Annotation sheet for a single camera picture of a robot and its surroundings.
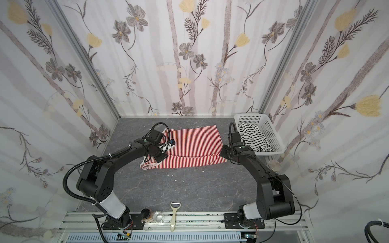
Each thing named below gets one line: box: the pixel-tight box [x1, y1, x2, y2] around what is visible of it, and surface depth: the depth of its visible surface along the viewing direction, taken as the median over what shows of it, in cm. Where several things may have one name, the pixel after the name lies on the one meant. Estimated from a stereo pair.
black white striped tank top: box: [238, 123, 275, 153], surface depth 109 cm
